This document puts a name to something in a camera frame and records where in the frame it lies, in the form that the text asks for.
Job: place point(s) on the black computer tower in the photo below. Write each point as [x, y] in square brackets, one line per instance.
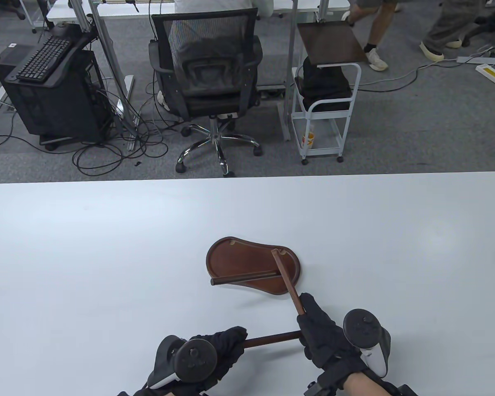
[57, 107]

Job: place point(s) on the yellow label power strip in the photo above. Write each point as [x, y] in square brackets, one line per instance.
[491, 74]

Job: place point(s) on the person's right forearm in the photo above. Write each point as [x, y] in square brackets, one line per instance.
[365, 385]

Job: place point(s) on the person's right hand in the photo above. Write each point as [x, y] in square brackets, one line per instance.
[324, 342]

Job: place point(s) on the white desk with metal legs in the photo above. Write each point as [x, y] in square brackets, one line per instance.
[119, 10]

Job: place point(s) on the brown wooden key rack crossbar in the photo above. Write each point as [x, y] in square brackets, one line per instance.
[288, 282]

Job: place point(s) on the white rolling cart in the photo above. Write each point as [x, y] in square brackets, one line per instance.
[357, 82]

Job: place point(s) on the black mesh office chair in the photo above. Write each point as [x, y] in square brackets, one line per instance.
[206, 78]

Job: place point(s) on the person's left hand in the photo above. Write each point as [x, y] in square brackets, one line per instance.
[231, 346]

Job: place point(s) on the brown wooden key rack rod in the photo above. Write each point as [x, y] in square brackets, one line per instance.
[243, 278]
[272, 339]

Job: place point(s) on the black keyboard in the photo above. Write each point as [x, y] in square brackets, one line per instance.
[45, 57]

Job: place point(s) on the black bag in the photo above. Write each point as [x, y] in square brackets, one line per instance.
[324, 88]

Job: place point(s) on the white power strip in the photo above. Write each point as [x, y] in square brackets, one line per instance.
[478, 60]

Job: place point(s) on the dark brown board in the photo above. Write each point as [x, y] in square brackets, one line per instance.
[330, 41]

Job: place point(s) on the brown wooden key rack base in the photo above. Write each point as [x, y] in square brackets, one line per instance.
[239, 260]

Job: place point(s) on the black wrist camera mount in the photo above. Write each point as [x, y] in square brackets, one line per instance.
[406, 391]

